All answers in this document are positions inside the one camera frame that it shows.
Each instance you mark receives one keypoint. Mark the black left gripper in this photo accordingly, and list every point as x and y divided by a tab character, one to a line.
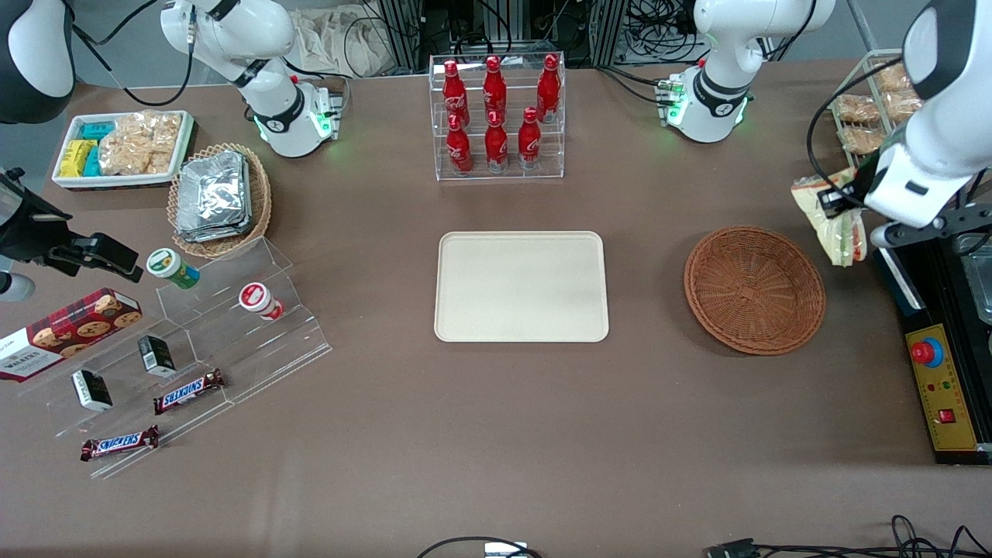
862	184

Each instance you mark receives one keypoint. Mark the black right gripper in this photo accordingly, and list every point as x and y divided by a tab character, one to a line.
31	232

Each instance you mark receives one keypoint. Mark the triangle sandwich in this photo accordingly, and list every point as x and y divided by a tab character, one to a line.
841	240

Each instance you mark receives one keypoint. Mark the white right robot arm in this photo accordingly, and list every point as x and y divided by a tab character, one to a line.
279	116

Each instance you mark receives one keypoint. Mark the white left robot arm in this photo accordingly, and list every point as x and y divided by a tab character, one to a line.
721	85

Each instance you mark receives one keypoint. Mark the round brown wicker basket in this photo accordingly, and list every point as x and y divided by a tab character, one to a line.
756	291

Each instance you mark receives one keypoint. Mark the white rectangular snack tray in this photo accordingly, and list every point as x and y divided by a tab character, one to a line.
184	136

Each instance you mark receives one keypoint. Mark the oval light wicker basket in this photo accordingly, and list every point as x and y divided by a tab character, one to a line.
262	198

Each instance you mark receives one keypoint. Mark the beige plastic tray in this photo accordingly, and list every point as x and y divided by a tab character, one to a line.
521	287

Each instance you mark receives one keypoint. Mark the wrapped bread packet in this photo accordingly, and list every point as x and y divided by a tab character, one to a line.
856	108
893	77
862	139
903	105

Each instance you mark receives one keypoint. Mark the red tartan cookie box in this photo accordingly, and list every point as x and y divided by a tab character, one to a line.
70	333

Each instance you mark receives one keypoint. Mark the white right wrist cylinder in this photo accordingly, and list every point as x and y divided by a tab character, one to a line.
14	287

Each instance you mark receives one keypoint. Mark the green lidded snack cup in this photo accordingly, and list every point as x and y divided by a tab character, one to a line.
172	267

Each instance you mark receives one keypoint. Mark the teal snack packet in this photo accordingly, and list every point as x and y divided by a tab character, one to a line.
98	130
93	163

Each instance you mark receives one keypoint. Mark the yellow snack packet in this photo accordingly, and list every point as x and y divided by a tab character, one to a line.
76	159

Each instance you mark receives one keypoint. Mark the small black box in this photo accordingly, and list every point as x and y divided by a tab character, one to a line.
157	355
92	390

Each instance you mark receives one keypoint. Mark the clear bag of rice crackers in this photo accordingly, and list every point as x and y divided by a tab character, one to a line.
139	143

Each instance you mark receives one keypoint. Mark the silver foil packs stack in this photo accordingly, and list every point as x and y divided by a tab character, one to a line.
213	198

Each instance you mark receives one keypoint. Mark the metal container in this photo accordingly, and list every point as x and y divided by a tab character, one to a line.
980	279

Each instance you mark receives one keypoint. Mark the brown chocolate bar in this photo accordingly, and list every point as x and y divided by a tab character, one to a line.
188	392
119	443

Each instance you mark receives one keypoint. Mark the red lidded snack cup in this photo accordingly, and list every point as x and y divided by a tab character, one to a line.
260	301

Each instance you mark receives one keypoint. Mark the red emergency stop button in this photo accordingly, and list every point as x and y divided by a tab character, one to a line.
924	353

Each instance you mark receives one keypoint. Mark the clear acrylic stepped display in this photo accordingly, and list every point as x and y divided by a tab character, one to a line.
263	349

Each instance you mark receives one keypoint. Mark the black yellow control box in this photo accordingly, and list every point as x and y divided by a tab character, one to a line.
942	403

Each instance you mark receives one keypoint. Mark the red cola bottle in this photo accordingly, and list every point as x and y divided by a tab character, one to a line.
549	87
497	146
459	147
494	87
454	91
529	141

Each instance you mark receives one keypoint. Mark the beige cloth bag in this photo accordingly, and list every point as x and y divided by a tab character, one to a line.
333	43

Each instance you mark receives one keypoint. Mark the clear acrylic bottle rack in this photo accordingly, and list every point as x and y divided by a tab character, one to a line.
511	174

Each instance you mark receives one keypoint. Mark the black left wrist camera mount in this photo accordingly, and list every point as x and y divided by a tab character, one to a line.
949	225

